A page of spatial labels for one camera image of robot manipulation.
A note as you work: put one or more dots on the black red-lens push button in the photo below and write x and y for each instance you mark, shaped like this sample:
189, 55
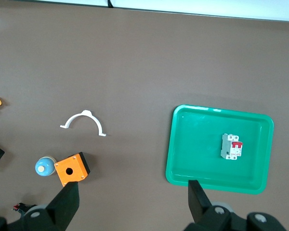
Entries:
22, 207

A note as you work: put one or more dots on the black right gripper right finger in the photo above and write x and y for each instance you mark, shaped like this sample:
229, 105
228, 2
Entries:
202, 211

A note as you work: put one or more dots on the green plastic tray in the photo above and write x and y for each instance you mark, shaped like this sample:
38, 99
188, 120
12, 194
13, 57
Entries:
197, 149

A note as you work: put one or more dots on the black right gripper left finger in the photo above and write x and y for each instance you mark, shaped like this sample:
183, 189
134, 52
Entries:
60, 211

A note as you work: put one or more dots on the small white pipe clamp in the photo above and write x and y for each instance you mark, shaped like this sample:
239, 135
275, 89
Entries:
86, 113

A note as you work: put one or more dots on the white red circuit breaker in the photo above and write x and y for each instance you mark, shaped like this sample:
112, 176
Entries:
231, 147

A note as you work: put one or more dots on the blue dome buzzer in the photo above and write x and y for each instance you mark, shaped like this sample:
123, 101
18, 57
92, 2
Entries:
43, 166

